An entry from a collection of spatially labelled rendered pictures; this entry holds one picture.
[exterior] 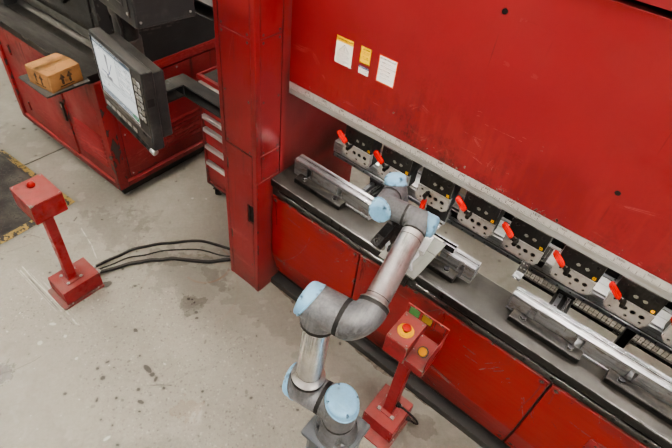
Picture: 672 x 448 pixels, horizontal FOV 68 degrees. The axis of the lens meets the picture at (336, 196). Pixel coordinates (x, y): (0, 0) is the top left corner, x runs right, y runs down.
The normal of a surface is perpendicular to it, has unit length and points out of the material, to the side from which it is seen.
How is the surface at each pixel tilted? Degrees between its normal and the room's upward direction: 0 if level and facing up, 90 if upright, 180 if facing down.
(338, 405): 7
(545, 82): 90
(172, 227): 0
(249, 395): 0
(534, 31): 90
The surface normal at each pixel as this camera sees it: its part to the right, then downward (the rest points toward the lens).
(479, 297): 0.10, -0.73
